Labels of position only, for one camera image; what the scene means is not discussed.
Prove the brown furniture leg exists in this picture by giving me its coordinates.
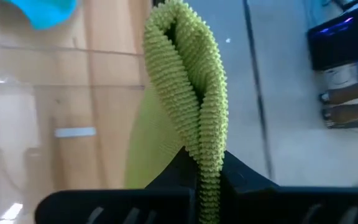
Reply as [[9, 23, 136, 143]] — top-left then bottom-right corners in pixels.
[[319, 77, 358, 105], [321, 101, 358, 129]]

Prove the green microfiber towel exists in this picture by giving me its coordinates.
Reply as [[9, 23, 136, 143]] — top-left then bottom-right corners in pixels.
[[124, 0, 230, 224]]

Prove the clear plastic bin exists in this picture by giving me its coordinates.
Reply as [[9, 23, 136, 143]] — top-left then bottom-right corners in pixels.
[[0, 40, 150, 224]]

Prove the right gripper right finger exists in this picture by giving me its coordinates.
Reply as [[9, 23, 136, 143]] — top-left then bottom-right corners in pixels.
[[220, 151, 280, 224]]

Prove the teal microfiber towel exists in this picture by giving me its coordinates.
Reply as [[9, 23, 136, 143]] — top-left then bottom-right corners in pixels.
[[1, 0, 79, 31]]

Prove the black electronic box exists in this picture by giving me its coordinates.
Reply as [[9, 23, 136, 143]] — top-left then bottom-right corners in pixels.
[[306, 7, 358, 72]]

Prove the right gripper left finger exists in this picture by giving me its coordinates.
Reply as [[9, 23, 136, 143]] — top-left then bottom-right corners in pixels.
[[145, 147, 198, 224]]

